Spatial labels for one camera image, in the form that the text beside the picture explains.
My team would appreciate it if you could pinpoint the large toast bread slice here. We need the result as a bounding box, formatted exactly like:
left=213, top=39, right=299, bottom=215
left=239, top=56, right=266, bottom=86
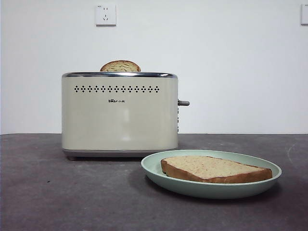
left=160, top=155, right=273, bottom=184

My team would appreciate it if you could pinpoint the white wall power socket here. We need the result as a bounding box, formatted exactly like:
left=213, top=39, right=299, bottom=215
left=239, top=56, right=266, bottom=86
left=95, top=4, right=116, bottom=26

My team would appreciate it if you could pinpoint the cream two-slot toaster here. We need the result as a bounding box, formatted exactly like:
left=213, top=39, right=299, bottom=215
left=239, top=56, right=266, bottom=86
left=61, top=71, right=190, bottom=161

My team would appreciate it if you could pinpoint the pale green round plate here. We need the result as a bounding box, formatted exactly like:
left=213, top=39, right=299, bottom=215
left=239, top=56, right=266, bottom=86
left=141, top=149, right=282, bottom=199

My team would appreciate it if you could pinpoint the white wall switch plate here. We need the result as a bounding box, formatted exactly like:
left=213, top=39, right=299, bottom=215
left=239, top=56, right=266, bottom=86
left=300, top=4, right=308, bottom=26

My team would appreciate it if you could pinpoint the small toast bread slice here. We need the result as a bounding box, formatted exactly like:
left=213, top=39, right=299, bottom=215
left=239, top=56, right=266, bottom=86
left=100, top=60, right=141, bottom=72

